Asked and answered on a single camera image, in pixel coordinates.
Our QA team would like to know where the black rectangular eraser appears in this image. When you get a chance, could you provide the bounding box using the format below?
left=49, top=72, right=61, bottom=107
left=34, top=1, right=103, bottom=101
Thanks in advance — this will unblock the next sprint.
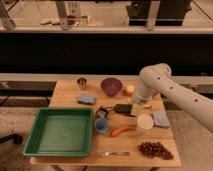
left=114, top=104, right=132, bottom=114

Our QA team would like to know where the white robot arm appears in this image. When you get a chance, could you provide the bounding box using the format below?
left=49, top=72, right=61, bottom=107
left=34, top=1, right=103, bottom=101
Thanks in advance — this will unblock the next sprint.
left=131, top=63, right=213, bottom=133

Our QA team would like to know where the blue plastic cup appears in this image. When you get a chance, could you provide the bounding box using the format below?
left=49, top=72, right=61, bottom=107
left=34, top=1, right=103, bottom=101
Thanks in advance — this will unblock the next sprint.
left=94, top=118, right=109, bottom=134

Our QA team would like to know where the small metal cup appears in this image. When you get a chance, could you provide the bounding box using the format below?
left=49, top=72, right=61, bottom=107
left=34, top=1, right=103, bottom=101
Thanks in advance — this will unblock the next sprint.
left=77, top=77, right=87, bottom=90

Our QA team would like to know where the yellow tongs tool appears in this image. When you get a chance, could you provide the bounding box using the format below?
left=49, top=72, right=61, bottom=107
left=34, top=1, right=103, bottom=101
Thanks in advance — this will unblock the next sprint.
left=143, top=105, right=152, bottom=110

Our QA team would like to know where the blue scrub cloth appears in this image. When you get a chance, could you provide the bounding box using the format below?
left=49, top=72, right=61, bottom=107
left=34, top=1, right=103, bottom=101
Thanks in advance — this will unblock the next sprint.
left=153, top=110, right=170, bottom=128

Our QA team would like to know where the orange carrot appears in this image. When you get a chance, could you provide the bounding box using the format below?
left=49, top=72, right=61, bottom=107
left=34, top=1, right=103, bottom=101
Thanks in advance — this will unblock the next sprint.
left=111, top=126, right=136, bottom=137

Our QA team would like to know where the purple bowl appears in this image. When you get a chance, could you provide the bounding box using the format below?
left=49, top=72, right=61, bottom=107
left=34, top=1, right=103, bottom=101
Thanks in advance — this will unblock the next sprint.
left=101, top=78, right=122, bottom=97

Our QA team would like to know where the black binder clip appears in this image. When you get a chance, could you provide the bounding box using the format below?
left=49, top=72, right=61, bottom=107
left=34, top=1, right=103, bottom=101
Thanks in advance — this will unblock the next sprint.
left=95, top=106, right=109, bottom=119

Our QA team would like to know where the bunch of dark grapes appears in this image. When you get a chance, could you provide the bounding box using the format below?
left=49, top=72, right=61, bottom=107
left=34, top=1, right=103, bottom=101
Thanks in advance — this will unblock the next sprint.
left=139, top=142, right=174, bottom=160

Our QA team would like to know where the blue sponge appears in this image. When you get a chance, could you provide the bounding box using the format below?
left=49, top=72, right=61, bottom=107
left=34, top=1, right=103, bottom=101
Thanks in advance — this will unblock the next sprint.
left=78, top=94, right=96, bottom=105

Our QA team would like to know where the silver fork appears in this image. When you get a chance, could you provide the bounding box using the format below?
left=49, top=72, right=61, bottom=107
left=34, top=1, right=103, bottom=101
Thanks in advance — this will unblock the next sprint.
left=97, top=151, right=130, bottom=157

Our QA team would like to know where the green plastic tray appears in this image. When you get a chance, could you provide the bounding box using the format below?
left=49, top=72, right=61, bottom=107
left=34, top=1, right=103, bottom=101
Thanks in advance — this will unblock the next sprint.
left=23, top=108, right=93, bottom=157

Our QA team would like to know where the black handled utensil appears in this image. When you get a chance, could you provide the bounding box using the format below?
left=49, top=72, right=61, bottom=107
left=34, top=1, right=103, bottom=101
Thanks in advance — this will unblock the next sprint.
left=114, top=108, right=136, bottom=117

